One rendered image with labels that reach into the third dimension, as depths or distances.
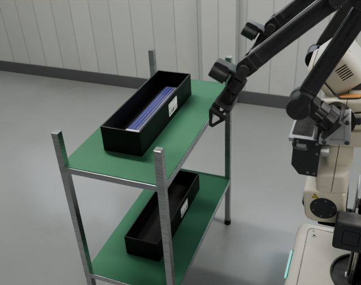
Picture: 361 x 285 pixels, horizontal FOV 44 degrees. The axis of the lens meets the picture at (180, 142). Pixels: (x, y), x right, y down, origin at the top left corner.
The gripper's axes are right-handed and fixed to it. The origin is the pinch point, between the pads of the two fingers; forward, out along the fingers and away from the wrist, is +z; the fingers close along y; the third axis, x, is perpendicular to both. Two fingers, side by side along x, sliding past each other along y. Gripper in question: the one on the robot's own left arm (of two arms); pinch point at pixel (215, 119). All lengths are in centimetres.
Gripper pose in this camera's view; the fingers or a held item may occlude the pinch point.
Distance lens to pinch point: 164.5
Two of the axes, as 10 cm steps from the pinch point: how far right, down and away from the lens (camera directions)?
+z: -3.8, 6.9, 6.2
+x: 8.5, 5.2, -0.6
